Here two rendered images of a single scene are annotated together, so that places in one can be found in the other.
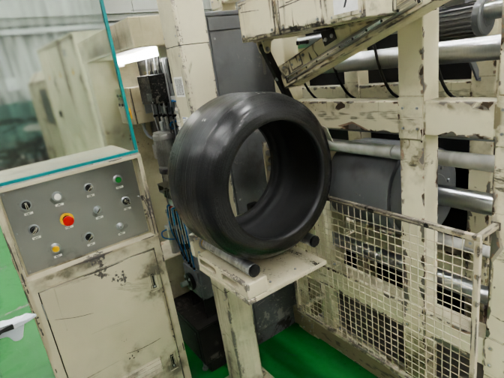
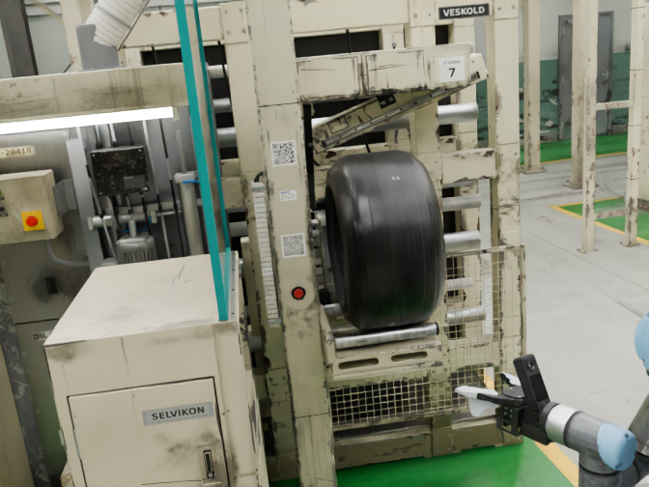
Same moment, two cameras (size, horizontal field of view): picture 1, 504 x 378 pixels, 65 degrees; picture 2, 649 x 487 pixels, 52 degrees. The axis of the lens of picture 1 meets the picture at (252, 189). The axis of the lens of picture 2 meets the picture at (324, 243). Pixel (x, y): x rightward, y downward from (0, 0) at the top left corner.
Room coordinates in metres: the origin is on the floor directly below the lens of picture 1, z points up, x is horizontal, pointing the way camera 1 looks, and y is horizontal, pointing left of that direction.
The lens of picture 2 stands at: (0.58, 1.98, 1.78)
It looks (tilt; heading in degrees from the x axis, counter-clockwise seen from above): 15 degrees down; 297
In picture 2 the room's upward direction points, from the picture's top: 5 degrees counter-clockwise
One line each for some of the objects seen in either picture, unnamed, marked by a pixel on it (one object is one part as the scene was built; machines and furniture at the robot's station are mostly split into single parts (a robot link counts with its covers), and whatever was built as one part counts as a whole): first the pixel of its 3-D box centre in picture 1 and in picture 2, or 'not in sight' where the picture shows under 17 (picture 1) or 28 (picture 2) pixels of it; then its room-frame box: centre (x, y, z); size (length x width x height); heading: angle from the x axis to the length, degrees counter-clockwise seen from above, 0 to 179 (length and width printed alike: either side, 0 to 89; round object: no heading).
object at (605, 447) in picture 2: not in sight; (601, 442); (0.64, 0.78, 1.04); 0.11 x 0.08 x 0.09; 152
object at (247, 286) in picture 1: (229, 270); (384, 354); (1.34, 0.13, 0.84); 0.36 x 0.09 x 0.06; 33
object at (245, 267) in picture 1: (227, 255); (384, 335); (1.33, 0.12, 0.90); 0.35 x 0.05 x 0.05; 33
